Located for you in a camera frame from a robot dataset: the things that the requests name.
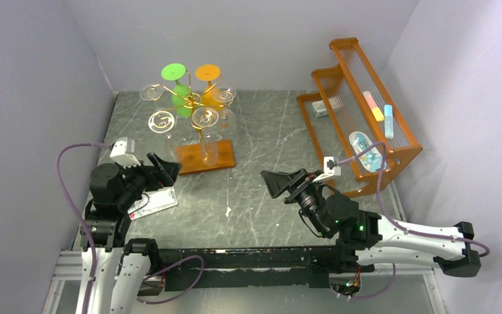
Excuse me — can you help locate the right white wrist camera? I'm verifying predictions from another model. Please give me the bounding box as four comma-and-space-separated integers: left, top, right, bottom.
313, 156, 341, 183

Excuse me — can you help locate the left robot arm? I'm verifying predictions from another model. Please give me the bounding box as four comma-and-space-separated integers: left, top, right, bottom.
76, 152, 182, 313

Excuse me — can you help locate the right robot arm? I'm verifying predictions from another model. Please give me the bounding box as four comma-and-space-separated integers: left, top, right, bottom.
260, 169, 481, 277

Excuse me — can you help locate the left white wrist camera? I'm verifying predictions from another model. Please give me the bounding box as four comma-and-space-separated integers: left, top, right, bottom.
109, 137, 141, 169

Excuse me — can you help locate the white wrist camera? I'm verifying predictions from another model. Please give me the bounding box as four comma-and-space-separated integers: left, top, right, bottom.
109, 137, 141, 169
313, 156, 341, 183

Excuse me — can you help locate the light blue highlighter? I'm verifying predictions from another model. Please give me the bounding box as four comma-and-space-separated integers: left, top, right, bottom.
384, 104, 394, 139

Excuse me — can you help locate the pink yellow highlighter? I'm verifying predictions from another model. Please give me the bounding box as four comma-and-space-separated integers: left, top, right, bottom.
362, 91, 384, 122

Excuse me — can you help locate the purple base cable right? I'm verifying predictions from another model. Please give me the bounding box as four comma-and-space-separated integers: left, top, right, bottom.
335, 263, 397, 302

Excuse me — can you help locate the orange plastic wine glass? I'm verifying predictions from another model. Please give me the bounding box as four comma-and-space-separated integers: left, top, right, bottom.
195, 64, 222, 111

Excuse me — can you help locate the green plastic wine glass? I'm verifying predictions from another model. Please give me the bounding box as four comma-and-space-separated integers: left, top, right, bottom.
161, 63, 192, 118

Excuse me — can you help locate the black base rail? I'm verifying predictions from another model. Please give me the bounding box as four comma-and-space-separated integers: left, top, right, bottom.
146, 246, 375, 292

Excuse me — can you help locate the gold wire glass rack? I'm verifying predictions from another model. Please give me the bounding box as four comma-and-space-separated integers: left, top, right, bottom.
140, 63, 236, 175

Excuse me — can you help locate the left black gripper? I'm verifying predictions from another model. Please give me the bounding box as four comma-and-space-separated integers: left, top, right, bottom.
116, 152, 181, 209

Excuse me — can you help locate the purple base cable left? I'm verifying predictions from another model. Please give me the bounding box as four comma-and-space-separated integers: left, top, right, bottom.
136, 255, 205, 305

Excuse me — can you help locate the flat blister pack on table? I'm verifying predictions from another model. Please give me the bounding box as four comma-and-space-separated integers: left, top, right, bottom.
127, 187, 178, 220

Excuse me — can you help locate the small white box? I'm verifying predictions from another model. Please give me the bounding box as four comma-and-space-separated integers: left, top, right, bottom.
311, 100, 328, 118

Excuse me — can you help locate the orange wooden shelf rack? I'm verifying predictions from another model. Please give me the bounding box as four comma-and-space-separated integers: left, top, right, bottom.
296, 37, 422, 188

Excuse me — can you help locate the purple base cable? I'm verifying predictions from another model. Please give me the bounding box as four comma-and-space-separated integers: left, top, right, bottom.
136, 255, 205, 305
335, 263, 397, 302

